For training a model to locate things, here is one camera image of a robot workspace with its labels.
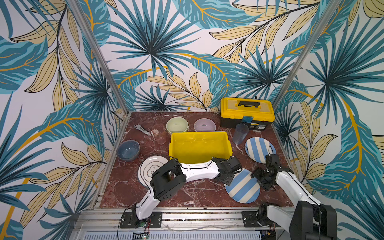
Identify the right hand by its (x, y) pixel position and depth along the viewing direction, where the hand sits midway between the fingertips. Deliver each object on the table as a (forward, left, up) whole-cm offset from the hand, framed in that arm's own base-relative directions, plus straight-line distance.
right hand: (254, 178), depth 88 cm
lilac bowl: (+38, +26, +5) cm, 46 cm away
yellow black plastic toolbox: (+36, -8, +17) cm, 41 cm away
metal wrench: (+38, +70, +5) cm, 80 cm away
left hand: (-1, +18, +3) cm, 18 cm away
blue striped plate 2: (-5, +8, 0) cm, 9 cm away
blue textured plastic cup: (+27, +3, +9) cm, 29 cm away
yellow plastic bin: (+23, +31, +1) cm, 39 cm away
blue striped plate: (+20, -8, 0) cm, 22 cm away
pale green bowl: (+41, +46, +5) cm, 61 cm away
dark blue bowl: (+21, +77, +4) cm, 80 cm away
